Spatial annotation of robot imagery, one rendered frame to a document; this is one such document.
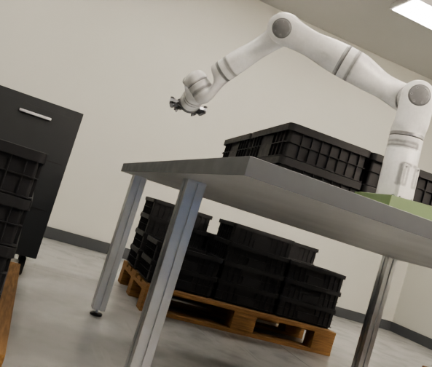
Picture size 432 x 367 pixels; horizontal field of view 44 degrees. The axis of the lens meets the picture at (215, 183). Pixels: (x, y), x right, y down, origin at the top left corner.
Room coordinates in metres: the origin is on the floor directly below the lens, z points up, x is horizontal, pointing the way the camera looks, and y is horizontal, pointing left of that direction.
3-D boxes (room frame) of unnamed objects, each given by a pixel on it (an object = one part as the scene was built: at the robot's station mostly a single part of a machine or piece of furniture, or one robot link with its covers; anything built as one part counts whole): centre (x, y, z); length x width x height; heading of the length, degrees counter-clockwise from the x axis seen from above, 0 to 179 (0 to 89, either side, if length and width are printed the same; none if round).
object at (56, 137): (3.02, 1.07, 0.45); 0.62 x 0.45 x 0.90; 18
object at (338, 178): (1.90, -0.27, 0.76); 0.40 x 0.30 x 0.12; 14
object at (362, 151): (1.90, -0.27, 0.92); 0.40 x 0.30 x 0.02; 14
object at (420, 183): (1.97, -0.56, 0.87); 0.40 x 0.30 x 0.11; 14
